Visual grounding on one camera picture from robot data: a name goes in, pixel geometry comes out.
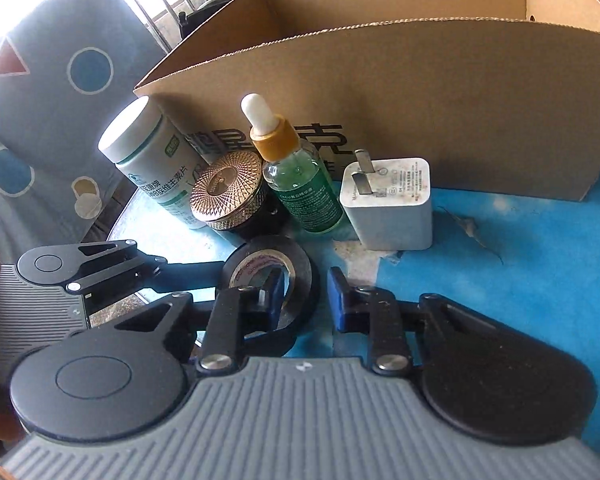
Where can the brown cardboard box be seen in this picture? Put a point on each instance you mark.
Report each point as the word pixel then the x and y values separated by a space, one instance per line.
pixel 430 110

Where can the black tape roll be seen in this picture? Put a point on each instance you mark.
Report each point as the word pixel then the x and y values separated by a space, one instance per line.
pixel 300 260

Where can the grey printed bed sheet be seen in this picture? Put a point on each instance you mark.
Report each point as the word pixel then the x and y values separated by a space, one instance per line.
pixel 55 135

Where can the metal railing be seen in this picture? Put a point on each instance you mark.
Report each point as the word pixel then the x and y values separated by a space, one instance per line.
pixel 160 0

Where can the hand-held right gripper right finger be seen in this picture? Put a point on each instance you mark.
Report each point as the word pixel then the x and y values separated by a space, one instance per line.
pixel 337 295

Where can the green dropper bottle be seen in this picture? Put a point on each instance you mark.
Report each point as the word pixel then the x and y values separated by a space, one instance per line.
pixel 300 195

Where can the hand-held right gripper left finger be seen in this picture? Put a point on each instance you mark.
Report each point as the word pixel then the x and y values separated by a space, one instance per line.
pixel 276 292

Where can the white charger plug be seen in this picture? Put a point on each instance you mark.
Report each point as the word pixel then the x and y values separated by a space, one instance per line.
pixel 390 210

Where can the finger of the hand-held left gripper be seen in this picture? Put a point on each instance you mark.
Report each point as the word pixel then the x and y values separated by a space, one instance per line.
pixel 195 275

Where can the dark jar with gold lid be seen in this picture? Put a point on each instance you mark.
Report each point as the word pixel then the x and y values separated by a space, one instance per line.
pixel 225 185

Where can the white supplement bottle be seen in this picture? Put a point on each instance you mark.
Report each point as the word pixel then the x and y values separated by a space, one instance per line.
pixel 145 160

